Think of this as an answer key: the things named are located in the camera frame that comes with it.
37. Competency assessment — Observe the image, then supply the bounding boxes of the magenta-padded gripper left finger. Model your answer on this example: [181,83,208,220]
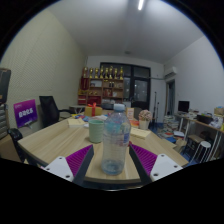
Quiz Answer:
[42,143,96,187]

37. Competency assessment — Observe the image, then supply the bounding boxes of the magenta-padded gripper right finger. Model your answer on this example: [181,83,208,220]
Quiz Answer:
[128,141,184,185]

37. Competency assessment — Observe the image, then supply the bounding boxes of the clear plastic water bottle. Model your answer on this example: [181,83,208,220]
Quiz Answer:
[100,103,132,176]

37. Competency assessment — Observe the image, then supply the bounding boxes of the beige notebook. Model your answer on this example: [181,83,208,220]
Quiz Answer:
[129,126,152,140]

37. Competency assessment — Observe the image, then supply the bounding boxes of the stack of books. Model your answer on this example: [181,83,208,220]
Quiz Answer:
[162,114,181,134]

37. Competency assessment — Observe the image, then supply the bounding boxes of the brown wooden stool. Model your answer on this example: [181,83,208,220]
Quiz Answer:
[186,134,205,158]

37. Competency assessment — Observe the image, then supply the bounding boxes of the white round stool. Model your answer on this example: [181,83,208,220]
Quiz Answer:
[196,140,213,161]

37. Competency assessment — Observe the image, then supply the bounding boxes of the pale yellow notebook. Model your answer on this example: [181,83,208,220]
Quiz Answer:
[67,117,86,129]

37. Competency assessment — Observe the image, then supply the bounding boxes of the pale green cup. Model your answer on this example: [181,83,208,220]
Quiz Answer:
[88,119,105,144]

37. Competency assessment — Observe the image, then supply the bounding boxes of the pink flowers in white pot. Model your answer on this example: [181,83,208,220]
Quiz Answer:
[138,109,153,131]

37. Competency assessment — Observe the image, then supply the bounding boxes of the black tripod stand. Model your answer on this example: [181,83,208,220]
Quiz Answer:
[152,91,160,126]

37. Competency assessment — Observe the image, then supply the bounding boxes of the long wooden side desk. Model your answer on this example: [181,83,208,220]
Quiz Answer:
[173,111,224,161]

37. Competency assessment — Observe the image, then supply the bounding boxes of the black office chair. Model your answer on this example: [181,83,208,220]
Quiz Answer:
[38,95,73,129]

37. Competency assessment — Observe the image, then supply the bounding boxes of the grey armchair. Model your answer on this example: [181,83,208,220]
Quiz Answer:
[133,105,145,121]

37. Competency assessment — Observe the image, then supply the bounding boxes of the orange standing card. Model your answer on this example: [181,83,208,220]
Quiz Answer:
[125,107,135,120]

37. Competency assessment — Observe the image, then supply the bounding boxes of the black computer monitor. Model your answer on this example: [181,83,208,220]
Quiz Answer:
[177,100,191,113]

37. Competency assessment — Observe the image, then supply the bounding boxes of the purple sign board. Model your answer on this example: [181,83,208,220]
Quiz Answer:
[13,98,39,129]

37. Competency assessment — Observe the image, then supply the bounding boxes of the yellow gift box red ribbon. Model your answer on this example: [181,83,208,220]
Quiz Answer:
[83,102,103,118]

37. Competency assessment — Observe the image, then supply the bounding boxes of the striped grey chair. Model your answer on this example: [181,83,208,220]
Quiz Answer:
[0,103,23,161]

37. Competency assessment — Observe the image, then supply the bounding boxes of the black framed glass door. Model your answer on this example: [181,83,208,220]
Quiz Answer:
[99,62,151,111]

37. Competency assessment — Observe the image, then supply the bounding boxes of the wooden shelf unit with trophies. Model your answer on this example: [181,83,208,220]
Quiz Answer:
[77,66,125,107]

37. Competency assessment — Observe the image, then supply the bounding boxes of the long ceiling light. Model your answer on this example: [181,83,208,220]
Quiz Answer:
[137,0,146,12]

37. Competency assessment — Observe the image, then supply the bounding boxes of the white wall air conditioner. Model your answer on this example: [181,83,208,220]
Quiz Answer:
[163,66,179,80]

